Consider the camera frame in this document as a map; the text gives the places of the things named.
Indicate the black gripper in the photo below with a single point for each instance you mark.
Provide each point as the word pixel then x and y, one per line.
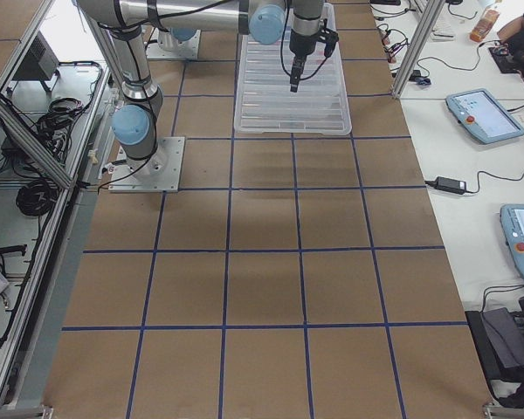
pixel 298 44

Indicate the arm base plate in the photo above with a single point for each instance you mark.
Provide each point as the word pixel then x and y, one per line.
pixel 179 44
pixel 161 174

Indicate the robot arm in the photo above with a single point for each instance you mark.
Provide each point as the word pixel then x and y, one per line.
pixel 135 125

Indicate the teach pendant with red button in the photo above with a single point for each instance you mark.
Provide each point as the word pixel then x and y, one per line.
pixel 483 117

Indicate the black power adapter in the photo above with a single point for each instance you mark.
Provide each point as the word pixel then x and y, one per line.
pixel 450 185

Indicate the aluminium frame post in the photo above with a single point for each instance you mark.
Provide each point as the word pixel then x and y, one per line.
pixel 429 17

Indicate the clear plastic box lid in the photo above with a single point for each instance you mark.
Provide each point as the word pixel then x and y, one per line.
pixel 265 104

